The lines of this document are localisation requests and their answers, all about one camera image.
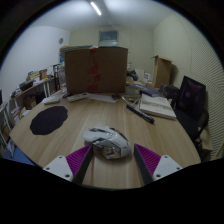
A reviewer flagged blue and white cabinet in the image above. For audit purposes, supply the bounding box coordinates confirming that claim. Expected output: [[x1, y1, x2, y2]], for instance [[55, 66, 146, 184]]
[[59, 46, 67, 64]]

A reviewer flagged blue floor mat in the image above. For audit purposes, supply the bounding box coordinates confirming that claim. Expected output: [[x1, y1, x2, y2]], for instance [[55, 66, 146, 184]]
[[6, 146, 36, 167]]

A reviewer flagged black monitor screen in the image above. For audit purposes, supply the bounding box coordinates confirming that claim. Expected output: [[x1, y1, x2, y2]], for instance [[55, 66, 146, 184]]
[[175, 75, 207, 121]]

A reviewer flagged wall window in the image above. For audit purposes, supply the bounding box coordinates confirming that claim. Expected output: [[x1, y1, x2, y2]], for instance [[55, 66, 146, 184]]
[[98, 29, 120, 47]]

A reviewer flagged open white book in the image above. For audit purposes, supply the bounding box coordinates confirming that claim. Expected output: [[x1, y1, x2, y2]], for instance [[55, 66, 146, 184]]
[[138, 93, 178, 121]]

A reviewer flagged white and grey computer mouse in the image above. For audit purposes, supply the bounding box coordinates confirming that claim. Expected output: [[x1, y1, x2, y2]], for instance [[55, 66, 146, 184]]
[[82, 125, 133, 159]]

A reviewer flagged small brown cardboard box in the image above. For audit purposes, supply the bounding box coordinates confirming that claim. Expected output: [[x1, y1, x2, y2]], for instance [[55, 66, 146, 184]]
[[152, 55, 174, 88]]

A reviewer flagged black marker pen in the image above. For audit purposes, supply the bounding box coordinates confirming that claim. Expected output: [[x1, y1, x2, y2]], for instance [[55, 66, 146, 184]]
[[125, 104, 156, 125]]

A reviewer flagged black office chair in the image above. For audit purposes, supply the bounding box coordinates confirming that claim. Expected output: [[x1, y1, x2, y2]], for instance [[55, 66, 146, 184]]
[[173, 108, 211, 149]]

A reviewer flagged long ceiling light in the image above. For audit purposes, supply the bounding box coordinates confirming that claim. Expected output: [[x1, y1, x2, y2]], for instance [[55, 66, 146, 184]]
[[89, 1, 103, 17]]

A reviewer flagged low shelf unit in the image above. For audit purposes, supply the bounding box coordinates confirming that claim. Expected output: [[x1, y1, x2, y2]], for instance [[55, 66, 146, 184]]
[[0, 101, 18, 148]]

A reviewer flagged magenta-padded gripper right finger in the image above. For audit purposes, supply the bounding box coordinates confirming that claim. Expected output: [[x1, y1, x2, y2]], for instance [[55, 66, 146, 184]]
[[133, 143, 184, 186]]

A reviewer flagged white paper sheet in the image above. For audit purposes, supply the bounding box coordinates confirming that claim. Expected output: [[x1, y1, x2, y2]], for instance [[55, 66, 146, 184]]
[[87, 93, 119, 104]]

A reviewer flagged cluttered wooden side desk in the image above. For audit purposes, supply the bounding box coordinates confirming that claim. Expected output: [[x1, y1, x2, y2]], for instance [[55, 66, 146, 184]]
[[9, 68, 58, 118]]

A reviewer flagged black irregular mouse pad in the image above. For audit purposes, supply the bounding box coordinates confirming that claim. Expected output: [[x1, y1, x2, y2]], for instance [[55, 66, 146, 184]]
[[29, 105, 69, 136]]

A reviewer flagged white flat rectangular device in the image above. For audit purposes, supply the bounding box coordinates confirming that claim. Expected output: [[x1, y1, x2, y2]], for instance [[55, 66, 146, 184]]
[[43, 96, 62, 105]]

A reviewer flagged large brown cardboard box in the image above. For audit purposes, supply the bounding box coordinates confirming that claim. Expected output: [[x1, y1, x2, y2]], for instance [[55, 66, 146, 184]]
[[64, 46, 129, 95]]

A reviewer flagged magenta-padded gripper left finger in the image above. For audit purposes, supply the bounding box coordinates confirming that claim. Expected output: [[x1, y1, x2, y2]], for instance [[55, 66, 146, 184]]
[[43, 143, 95, 186]]

